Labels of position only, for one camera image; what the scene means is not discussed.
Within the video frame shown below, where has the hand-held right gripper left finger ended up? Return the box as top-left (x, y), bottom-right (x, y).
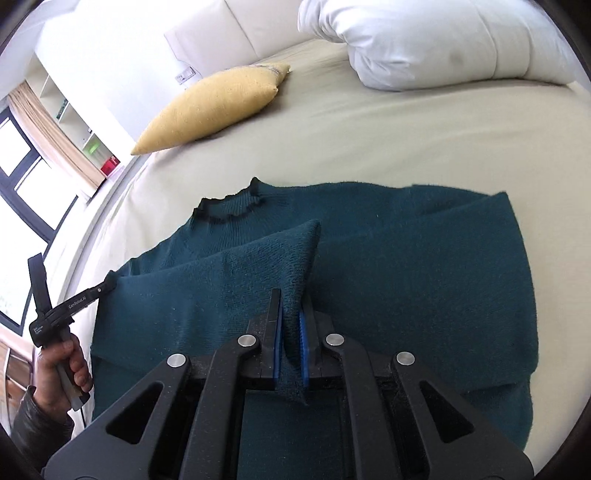
top-left (44, 288), bottom-right (284, 480)

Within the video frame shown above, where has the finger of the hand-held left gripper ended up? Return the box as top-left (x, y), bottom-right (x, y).
top-left (89, 271), bottom-right (116, 301)

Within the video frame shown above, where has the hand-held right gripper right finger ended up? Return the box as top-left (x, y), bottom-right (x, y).
top-left (298, 298), bottom-right (535, 480)

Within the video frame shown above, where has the teal knit sweater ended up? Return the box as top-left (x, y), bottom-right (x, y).
top-left (90, 178), bottom-right (539, 480)

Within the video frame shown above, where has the person's left forearm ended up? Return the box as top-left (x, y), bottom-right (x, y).
top-left (10, 394), bottom-right (75, 467)

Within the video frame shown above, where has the person's left hand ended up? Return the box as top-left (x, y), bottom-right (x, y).
top-left (34, 335), bottom-right (94, 416)

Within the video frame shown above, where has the wooden panel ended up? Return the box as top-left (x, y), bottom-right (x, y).
top-left (0, 340), bottom-right (34, 409)

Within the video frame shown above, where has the black framed window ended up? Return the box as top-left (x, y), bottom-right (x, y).
top-left (0, 106), bottom-right (80, 334)

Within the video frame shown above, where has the beige striped curtain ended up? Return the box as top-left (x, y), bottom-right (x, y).
top-left (7, 80), bottom-right (105, 200)

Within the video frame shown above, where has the yellow throw pillow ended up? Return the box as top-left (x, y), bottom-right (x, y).
top-left (130, 62), bottom-right (291, 157)

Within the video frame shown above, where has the bed with beige sheet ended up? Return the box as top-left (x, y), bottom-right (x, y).
top-left (44, 41), bottom-right (591, 464)

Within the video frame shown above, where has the cream upholstered headboard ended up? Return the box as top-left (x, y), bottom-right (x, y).
top-left (164, 0), bottom-right (315, 77)

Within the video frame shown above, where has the white pillow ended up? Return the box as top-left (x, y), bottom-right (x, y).
top-left (298, 0), bottom-right (588, 90)

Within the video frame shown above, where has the white wall shelf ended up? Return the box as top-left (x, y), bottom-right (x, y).
top-left (25, 62), bottom-right (123, 185)

